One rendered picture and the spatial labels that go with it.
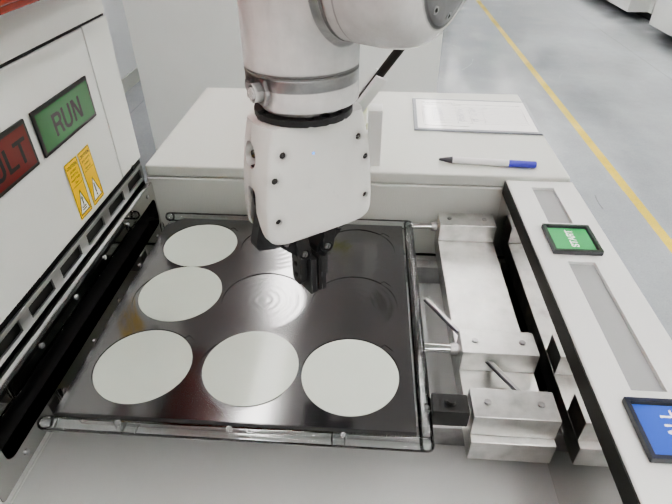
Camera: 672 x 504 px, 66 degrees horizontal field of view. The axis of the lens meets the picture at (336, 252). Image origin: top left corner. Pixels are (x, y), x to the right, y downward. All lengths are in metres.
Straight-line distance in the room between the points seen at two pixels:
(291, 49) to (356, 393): 0.33
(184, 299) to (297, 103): 0.35
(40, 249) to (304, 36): 0.38
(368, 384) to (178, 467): 0.21
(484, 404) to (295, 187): 0.28
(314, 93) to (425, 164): 0.44
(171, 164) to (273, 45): 0.48
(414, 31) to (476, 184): 0.49
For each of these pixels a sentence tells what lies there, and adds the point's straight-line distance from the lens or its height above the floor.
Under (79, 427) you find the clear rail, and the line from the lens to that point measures 0.55.
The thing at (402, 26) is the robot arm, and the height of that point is 1.25.
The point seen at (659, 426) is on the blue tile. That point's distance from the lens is 0.49.
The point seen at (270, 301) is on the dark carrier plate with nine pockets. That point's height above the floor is 0.90.
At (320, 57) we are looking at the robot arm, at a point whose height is 1.22.
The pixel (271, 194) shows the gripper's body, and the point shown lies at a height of 1.12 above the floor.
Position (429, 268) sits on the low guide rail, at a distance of 0.76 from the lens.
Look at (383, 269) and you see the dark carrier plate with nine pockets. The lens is 0.67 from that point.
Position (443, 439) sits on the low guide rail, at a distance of 0.59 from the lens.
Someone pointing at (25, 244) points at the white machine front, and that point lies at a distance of 0.59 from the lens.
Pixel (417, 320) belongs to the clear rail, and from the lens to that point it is 0.60.
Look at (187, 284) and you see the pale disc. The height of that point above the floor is 0.90.
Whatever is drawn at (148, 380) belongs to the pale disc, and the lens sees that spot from 0.57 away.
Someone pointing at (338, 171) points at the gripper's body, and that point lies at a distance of 0.41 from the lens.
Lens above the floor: 1.31
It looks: 36 degrees down
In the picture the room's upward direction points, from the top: straight up
